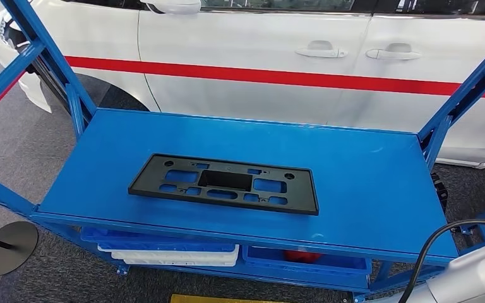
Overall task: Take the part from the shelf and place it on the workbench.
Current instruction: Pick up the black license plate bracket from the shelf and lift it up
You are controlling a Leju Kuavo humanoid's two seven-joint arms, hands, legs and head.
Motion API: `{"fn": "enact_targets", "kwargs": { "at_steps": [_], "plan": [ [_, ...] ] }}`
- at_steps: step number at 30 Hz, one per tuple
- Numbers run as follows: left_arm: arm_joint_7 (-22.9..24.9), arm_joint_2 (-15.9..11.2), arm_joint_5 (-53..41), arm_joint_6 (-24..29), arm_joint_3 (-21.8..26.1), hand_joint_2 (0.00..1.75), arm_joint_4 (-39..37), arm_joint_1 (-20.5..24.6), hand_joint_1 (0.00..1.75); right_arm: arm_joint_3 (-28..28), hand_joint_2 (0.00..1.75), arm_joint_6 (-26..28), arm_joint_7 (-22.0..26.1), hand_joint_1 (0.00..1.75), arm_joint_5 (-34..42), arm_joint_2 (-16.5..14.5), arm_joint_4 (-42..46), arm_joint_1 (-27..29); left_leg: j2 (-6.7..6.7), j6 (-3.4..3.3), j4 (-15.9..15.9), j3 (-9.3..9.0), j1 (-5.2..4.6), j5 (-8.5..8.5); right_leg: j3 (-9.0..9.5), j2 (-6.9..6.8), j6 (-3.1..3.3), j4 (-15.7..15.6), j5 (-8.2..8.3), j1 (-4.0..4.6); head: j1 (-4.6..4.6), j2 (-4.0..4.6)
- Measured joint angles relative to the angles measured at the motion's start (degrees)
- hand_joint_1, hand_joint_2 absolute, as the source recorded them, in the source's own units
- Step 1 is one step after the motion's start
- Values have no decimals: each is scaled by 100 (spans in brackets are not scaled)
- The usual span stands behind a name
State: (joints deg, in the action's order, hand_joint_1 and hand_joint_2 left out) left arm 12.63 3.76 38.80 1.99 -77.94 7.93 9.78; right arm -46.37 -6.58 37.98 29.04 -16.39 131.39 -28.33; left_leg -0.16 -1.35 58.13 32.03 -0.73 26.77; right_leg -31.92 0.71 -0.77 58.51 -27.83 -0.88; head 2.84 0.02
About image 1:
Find black plastic plate bracket part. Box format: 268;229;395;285
128;153;320;217

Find white car with red stripe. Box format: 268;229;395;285
0;0;485;170

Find blue metal shelf rack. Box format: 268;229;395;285
0;0;485;303

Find red object in bin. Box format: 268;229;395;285
284;250;323;264

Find white plastic bin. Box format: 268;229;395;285
97;245;241;268

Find blue plastic bin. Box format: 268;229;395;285
241;245;372;289

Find black stanchion with round base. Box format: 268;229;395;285
0;221;40;277

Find white car side mirror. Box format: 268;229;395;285
140;0;201;15

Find white car door handle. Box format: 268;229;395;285
366;43;422;61
294;40;349;59

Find black ribbed plastic object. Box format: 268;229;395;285
431;172;449;212

